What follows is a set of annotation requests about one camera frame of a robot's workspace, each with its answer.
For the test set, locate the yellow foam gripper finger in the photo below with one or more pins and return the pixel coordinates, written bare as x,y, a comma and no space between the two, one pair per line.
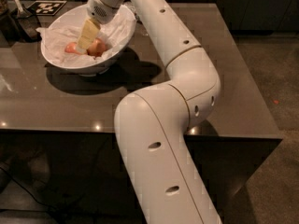
89,32

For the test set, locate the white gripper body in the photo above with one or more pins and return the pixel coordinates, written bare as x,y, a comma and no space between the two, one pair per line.
99,10

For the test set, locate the red yellow apple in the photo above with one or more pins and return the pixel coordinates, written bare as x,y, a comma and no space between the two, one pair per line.
71,48
97,48

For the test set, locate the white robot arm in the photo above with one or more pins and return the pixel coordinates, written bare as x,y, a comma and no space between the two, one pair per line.
150,123

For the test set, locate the white bowl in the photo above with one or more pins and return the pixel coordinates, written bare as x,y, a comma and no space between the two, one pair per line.
77,43

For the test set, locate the white paper in bowl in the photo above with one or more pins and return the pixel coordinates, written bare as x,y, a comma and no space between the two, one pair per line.
116,35

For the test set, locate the black white marker tag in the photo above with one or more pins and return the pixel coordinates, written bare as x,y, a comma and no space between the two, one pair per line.
46,7

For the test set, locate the black scoop with handle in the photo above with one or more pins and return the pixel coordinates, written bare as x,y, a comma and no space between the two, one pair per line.
27,22

